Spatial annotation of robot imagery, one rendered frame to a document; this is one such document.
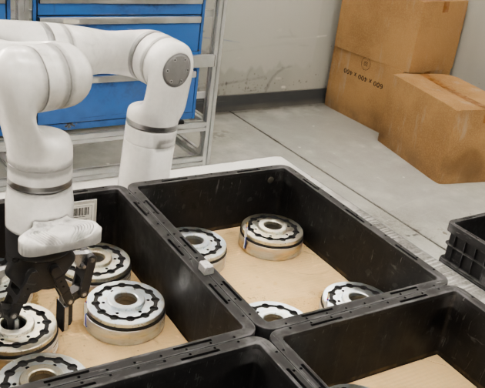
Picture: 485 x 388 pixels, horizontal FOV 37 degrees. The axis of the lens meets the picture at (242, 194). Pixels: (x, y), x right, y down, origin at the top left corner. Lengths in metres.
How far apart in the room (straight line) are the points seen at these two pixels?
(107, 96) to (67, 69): 2.24
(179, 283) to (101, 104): 2.11
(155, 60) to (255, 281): 0.40
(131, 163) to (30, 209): 0.51
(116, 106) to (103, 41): 1.84
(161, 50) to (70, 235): 0.51
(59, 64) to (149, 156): 0.54
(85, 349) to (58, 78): 0.35
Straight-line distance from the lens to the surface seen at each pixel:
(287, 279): 1.11
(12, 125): 0.78
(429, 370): 1.00
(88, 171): 3.09
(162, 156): 1.30
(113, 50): 1.24
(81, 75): 0.78
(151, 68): 1.23
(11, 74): 0.75
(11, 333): 0.90
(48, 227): 0.81
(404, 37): 4.26
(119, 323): 0.93
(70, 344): 0.94
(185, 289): 0.94
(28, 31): 1.11
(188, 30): 3.10
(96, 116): 3.03
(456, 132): 3.77
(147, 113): 1.25
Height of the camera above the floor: 1.40
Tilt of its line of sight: 25 degrees down
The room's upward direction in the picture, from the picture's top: 8 degrees clockwise
